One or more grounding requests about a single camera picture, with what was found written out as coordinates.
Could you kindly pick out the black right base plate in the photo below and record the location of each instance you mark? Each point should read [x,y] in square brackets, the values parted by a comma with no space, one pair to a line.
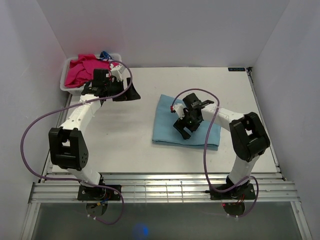
[243,192]

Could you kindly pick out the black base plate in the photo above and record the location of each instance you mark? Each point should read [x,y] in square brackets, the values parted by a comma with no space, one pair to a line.
[243,192]
[113,193]

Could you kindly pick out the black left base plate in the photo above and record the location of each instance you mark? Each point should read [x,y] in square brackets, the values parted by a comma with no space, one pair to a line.
[113,193]

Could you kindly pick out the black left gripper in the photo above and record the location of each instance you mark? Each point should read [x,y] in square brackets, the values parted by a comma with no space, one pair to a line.
[130,95]

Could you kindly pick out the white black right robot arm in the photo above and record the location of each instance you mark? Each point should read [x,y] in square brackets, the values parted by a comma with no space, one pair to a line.
[248,136]

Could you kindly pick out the blue white patterned garment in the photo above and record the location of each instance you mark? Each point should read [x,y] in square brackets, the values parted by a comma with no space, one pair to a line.
[104,56]

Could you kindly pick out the aluminium rail frame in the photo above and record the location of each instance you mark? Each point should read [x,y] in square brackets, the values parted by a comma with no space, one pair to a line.
[163,188]

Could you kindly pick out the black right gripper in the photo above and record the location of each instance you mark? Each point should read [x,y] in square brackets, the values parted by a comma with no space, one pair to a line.
[180,124]

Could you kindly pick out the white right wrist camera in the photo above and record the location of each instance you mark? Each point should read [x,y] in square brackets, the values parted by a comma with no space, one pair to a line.
[179,109]

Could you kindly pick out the light blue trousers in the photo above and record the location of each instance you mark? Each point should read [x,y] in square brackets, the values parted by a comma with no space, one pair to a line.
[165,134]

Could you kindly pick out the pink garment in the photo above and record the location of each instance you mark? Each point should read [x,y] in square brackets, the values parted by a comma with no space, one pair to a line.
[82,69]

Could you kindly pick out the white plastic laundry basket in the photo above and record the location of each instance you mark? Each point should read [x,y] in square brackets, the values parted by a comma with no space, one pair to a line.
[77,91]

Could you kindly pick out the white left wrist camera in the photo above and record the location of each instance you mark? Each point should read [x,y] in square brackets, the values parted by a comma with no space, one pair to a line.
[116,71]

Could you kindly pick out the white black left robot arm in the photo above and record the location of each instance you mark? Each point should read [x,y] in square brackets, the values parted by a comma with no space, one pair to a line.
[68,149]

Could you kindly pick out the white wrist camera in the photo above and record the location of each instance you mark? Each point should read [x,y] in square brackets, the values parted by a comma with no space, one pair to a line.
[179,109]
[116,71]

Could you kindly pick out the dark table label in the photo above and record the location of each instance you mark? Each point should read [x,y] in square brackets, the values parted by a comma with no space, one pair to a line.
[236,69]

